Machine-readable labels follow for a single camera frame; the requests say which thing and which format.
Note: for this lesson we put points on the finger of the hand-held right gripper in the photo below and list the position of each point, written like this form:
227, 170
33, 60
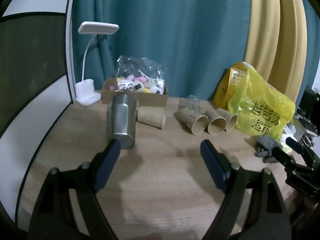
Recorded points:
285, 157
292, 142

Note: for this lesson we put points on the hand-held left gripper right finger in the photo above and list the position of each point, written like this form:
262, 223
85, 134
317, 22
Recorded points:
213, 163

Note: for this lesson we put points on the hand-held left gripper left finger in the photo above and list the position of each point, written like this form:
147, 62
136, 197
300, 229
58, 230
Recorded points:
108, 164

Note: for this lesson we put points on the stainless steel cup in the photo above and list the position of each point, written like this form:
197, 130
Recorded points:
121, 120

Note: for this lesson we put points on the brown paper cup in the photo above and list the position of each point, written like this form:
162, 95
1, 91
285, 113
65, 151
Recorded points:
228, 118
193, 121
151, 117
215, 122

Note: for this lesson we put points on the grey cloth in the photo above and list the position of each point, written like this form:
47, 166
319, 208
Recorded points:
267, 145

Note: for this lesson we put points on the dark desk clutter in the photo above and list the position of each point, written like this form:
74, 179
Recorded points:
308, 120

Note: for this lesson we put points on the yellow plastic bag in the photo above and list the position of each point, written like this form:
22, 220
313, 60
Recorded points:
257, 105

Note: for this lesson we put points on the clear plastic bottle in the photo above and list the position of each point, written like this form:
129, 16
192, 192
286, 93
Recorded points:
191, 103

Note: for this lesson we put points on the white desk lamp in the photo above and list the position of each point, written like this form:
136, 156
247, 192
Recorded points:
86, 92

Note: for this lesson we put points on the cardboard box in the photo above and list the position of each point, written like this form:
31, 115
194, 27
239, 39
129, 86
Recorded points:
152, 99

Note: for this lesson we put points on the clear bag of plush toys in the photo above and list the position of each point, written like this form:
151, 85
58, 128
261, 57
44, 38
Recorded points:
140, 72

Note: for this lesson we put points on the yellow curtain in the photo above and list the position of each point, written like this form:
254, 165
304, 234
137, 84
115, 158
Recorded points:
275, 37

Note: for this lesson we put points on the teal curtain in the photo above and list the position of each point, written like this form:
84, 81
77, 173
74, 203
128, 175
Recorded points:
175, 35

